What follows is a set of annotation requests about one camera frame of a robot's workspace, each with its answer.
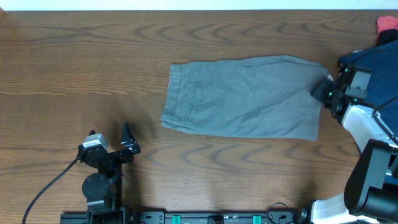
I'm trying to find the grey shorts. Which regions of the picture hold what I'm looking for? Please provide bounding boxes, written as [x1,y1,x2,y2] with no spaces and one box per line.
[161,55,330,141]

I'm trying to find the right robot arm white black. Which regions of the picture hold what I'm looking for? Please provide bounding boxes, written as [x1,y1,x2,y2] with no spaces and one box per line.
[309,65,397,223]

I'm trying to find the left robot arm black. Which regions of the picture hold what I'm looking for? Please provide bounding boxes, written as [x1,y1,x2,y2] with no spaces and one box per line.
[77,123,141,212]

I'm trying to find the dark blue garment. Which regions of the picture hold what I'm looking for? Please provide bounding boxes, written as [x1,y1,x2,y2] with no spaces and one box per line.
[338,40,397,142]

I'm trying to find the red cloth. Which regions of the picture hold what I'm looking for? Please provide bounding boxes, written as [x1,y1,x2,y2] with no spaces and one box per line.
[376,16,398,34]

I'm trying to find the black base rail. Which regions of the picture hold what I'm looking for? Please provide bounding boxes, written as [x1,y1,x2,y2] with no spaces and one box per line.
[60,208,311,224]

